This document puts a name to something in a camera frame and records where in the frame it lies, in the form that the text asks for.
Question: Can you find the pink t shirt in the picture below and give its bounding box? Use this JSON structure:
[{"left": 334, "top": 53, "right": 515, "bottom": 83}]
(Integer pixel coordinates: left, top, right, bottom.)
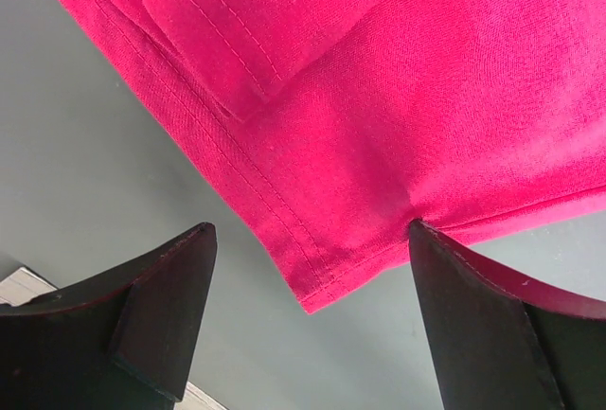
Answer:
[{"left": 59, "top": 0, "right": 605, "bottom": 312}]

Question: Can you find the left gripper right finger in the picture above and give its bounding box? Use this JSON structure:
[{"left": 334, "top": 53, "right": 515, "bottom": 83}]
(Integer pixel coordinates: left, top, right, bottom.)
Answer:
[{"left": 409, "top": 220, "right": 605, "bottom": 409}]

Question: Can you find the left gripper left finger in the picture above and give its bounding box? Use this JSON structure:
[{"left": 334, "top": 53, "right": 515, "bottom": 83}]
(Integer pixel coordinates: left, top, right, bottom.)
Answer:
[{"left": 1, "top": 223, "right": 218, "bottom": 409}]

